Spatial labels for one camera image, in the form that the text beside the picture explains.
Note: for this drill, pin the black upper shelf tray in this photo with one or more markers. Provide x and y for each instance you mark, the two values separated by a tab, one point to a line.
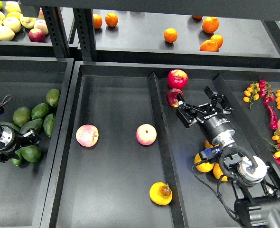
138	38

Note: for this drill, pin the red chili pepper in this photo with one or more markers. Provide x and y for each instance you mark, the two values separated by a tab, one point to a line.
272	117

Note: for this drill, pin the yellow pear under arm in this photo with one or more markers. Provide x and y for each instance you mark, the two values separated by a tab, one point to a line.
217	172

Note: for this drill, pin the dark avocado centre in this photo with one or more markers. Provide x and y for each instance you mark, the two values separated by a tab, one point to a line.
36	125

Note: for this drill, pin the yellow apple front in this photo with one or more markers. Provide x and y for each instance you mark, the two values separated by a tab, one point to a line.
6	33

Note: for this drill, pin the orange cherry tomato vine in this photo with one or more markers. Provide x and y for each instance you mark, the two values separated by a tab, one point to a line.
251	94

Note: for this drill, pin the black centre divided tray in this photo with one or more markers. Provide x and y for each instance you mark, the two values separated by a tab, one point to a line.
107	185

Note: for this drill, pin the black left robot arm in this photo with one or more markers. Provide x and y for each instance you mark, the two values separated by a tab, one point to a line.
5	100

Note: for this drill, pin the pink apple left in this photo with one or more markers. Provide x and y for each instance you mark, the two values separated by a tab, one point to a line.
87	135

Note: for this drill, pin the yellow pear with brown spot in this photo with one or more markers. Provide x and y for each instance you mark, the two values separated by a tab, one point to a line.
160	193

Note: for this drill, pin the red apple on shelf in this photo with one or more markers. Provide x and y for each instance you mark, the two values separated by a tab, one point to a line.
36	35

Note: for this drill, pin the red cherry tomato vine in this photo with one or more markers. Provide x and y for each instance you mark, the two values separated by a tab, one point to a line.
266	91

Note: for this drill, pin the dark green avocado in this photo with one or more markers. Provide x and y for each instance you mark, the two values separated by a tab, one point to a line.
31	153

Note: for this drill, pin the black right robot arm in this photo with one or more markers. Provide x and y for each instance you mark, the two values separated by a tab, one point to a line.
260	205

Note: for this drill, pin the green avocado bottom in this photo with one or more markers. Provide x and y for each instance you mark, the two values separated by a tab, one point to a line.
17	159

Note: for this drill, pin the large orange top right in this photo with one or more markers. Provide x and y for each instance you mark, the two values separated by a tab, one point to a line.
210	24

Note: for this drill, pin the green avocado right upright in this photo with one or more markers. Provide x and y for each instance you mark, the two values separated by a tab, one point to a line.
48	124

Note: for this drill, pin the small orange right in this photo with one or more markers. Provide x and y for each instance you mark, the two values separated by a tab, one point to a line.
218	39

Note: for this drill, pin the orange front right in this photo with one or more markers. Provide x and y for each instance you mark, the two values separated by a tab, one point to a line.
209	45

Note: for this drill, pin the orange under top shelf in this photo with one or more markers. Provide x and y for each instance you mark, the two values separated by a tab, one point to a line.
197	17

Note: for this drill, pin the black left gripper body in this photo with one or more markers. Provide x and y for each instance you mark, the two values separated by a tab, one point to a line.
10	141

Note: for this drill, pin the green avocado top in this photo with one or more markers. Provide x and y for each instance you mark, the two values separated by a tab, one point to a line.
52	97

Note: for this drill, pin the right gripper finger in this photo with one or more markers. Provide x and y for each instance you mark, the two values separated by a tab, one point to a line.
220	99
186	113

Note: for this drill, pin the pink apple centre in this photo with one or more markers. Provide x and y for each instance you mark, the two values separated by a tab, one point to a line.
146	134

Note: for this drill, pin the yellow pear left of pile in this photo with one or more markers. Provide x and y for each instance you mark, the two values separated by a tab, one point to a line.
204	167

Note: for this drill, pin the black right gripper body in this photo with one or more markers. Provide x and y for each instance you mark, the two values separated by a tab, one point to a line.
213	122

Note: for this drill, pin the green avocado upper middle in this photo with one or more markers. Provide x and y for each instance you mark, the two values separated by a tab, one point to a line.
40	111

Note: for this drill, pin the yellow pear with stem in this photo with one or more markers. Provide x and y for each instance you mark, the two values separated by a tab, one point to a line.
207	145

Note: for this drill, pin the black left tray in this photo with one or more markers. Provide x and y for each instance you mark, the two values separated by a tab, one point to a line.
23	189

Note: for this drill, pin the orange centre shelf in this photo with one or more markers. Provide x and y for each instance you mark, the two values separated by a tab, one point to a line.
170	35

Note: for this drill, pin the dark avocado far left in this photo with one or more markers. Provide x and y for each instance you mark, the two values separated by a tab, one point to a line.
12	125

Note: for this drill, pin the dark red apple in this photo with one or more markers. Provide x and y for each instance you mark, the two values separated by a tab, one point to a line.
171	97

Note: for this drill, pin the green avocado round left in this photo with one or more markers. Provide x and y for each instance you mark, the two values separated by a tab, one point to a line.
21	116

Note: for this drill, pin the pink apple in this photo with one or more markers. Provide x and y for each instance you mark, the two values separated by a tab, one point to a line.
87	135
146	134

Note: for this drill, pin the bright red apple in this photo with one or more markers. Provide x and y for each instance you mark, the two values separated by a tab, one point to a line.
177	78

